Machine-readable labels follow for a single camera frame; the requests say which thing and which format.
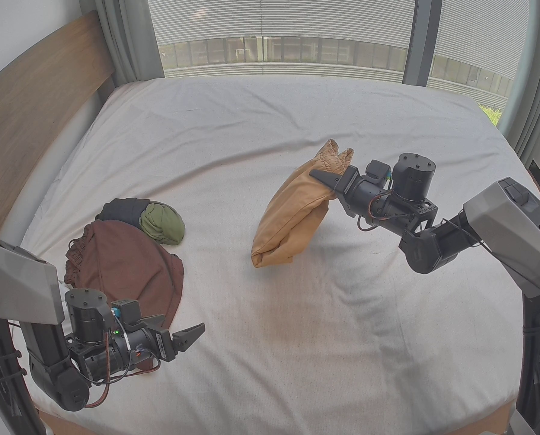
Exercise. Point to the tan shorts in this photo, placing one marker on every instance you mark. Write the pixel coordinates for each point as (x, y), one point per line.
(292, 215)

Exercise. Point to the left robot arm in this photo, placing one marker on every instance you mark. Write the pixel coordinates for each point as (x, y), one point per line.
(16, 283)

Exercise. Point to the window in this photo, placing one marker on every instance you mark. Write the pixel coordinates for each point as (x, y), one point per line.
(274, 16)

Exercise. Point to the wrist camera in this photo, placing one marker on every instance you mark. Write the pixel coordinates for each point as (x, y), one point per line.
(127, 311)
(377, 170)

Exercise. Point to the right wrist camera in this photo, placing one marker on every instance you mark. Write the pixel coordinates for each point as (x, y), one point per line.
(377, 170)

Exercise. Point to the bed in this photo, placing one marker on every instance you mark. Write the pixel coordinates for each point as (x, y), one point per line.
(297, 333)

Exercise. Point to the black garment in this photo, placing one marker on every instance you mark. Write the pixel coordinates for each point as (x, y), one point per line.
(120, 209)

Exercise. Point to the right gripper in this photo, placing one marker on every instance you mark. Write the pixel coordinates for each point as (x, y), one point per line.
(365, 195)

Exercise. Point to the grey-green curtain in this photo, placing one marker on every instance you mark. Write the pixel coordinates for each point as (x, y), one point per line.
(537, 84)
(125, 25)

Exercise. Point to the brown garment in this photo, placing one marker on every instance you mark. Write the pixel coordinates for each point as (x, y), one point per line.
(125, 265)

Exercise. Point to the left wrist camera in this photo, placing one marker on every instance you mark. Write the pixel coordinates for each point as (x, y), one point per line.
(127, 311)

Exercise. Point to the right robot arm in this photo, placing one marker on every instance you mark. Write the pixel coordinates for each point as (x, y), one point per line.
(500, 215)

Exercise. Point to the green garment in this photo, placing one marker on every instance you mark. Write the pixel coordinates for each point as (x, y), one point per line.
(163, 224)

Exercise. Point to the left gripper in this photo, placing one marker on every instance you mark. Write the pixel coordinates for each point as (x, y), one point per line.
(143, 345)

